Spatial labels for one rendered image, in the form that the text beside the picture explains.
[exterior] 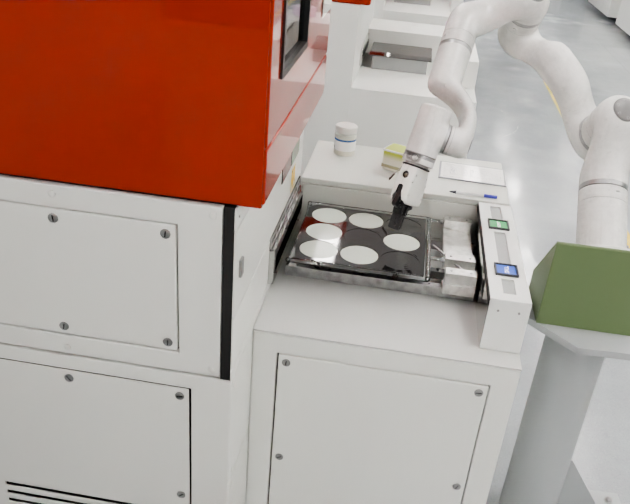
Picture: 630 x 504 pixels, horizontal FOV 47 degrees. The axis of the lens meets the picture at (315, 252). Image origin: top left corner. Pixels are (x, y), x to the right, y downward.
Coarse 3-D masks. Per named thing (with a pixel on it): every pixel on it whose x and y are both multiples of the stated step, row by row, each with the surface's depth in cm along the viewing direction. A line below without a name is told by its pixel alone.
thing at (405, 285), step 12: (300, 264) 193; (300, 276) 193; (312, 276) 193; (324, 276) 192; (336, 276) 192; (348, 276) 191; (360, 276) 191; (372, 276) 191; (384, 276) 191; (384, 288) 191; (396, 288) 191; (408, 288) 190; (420, 288) 190; (432, 288) 189; (468, 300) 189
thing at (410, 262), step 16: (320, 208) 214; (336, 208) 215; (304, 224) 204; (336, 224) 205; (352, 224) 206; (384, 224) 208; (416, 224) 210; (304, 240) 195; (320, 240) 196; (336, 240) 196; (352, 240) 197; (368, 240) 198; (304, 256) 187; (336, 256) 188; (384, 256) 191; (400, 256) 191; (416, 256) 192; (400, 272) 184; (416, 272) 184
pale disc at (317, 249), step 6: (300, 246) 192; (306, 246) 192; (312, 246) 192; (318, 246) 193; (324, 246) 193; (330, 246) 193; (306, 252) 189; (312, 252) 189; (318, 252) 190; (324, 252) 190; (330, 252) 190; (336, 252) 190
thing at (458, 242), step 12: (444, 228) 213; (444, 240) 206; (456, 240) 207; (468, 240) 207; (444, 252) 199; (456, 252) 200; (468, 252) 201; (444, 288) 184; (456, 288) 184; (468, 288) 183
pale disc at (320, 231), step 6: (312, 228) 202; (318, 228) 202; (324, 228) 202; (330, 228) 203; (336, 228) 203; (312, 234) 198; (318, 234) 199; (324, 234) 199; (330, 234) 199; (336, 234) 200
